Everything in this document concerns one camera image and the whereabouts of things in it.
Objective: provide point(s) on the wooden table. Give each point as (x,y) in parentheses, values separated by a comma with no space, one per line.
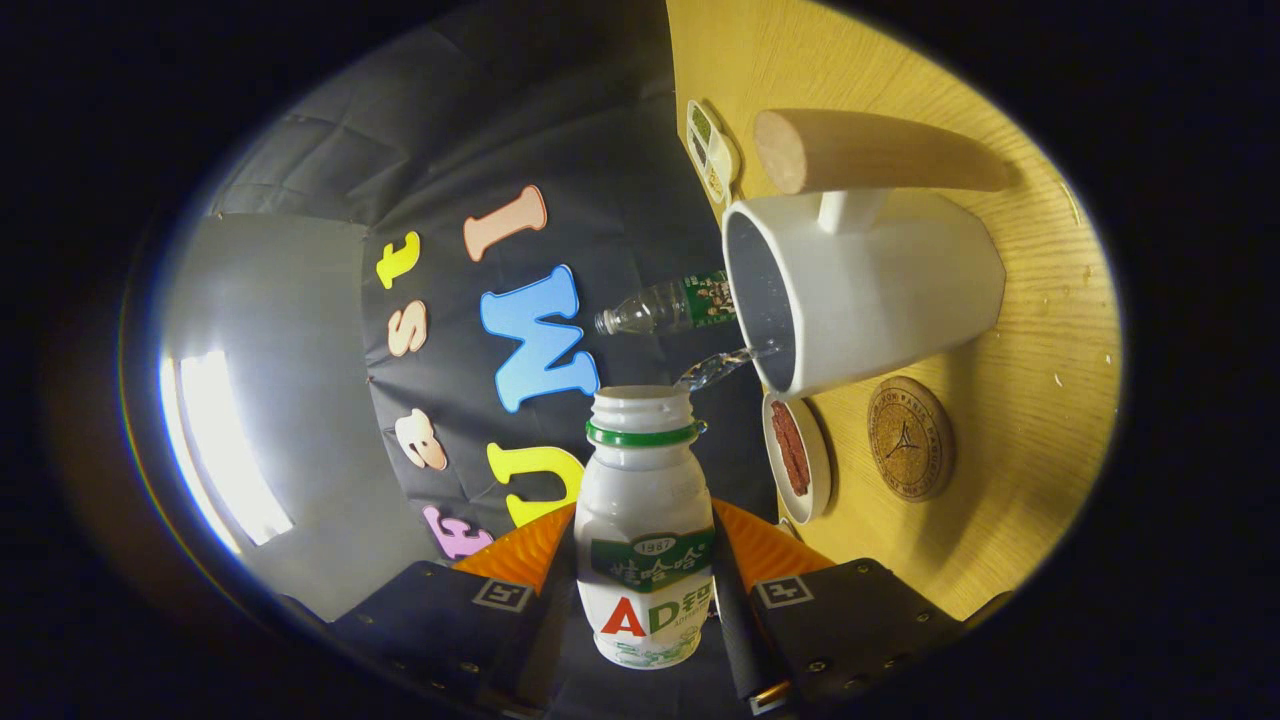
(1040,430)

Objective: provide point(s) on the white divided tray with beans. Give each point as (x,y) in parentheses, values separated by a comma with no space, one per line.
(718,150)

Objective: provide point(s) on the clear plastic water bottle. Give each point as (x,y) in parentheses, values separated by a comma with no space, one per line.
(660,305)

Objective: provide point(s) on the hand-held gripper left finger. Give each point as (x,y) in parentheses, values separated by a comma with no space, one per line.
(440,620)

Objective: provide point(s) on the white juice bottle green label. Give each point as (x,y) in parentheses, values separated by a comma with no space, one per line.
(640,500)

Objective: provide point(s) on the black backdrop cloth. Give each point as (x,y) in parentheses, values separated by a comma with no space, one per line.
(620,180)

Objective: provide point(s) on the white round plate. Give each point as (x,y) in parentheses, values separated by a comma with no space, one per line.
(818,460)

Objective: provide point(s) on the round cork coaster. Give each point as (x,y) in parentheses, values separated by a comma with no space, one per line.
(910,440)

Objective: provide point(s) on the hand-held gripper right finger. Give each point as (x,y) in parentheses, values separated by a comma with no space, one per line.
(850,620)

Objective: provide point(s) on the red sausage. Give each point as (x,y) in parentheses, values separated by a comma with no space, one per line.
(790,450)

